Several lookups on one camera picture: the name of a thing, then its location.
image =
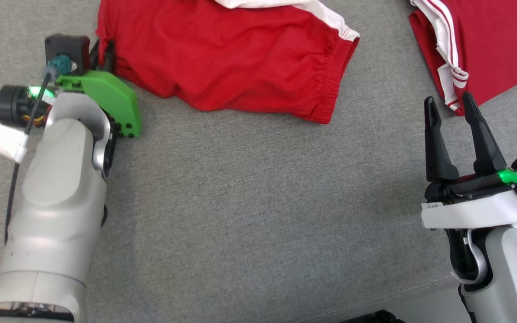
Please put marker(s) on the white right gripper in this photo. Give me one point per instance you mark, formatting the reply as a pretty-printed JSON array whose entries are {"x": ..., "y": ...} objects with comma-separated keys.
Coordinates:
[{"x": 474, "y": 208}]

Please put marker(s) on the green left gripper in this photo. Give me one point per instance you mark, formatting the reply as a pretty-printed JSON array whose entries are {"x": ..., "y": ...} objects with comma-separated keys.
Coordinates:
[{"x": 115, "y": 98}]

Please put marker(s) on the red white basketball jersey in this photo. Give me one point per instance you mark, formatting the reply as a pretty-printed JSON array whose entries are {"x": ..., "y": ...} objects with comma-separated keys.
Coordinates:
[{"x": 496, "y": 45}]

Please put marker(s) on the red shorts with white trim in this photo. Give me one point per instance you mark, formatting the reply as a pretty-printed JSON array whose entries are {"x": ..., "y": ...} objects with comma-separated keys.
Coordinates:
[{"x": 222, "y": 58}]

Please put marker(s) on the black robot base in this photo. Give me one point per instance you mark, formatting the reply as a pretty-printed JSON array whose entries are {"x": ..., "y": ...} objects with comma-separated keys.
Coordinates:
[{"x": 373, "y": 317}]

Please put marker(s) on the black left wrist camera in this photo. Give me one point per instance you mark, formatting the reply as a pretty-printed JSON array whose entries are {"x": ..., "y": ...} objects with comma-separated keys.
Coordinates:
[{"x": 67, "y": 47}]

